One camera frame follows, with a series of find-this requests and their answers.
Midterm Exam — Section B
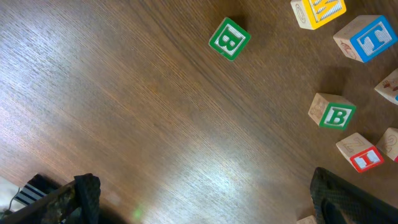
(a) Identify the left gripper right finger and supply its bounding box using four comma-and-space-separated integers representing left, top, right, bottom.
310, 167, 397, 224

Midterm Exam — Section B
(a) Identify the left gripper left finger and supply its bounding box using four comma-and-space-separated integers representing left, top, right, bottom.
1, 173, 101, 224

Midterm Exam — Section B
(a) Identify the green R block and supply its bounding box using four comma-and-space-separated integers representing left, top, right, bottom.
296, 215, 317, 224

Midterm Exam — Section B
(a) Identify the red I block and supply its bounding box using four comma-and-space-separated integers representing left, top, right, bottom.
336, 133, 384, 173

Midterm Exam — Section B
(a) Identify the red K block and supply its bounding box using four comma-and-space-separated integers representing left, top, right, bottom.
376, 128, 398, 162

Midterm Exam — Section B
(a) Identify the green B block centre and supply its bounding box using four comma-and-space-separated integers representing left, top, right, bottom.
308, 93, 356, 130

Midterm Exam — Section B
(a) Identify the green b block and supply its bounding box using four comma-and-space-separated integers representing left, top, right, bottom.
308, 93, 356, 130
208, 17, 251, 61

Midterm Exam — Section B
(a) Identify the blue 5 block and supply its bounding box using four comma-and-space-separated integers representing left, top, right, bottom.
374, 68, 398, 105

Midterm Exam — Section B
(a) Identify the blue T block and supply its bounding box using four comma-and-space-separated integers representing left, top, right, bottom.
333, 15, 397, 63

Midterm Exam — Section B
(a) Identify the yellow W block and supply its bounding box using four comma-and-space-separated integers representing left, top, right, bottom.
290, 0, 346, 30

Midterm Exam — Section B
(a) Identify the green B block left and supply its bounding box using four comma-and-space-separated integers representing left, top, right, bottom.
208, 17, 251, 61

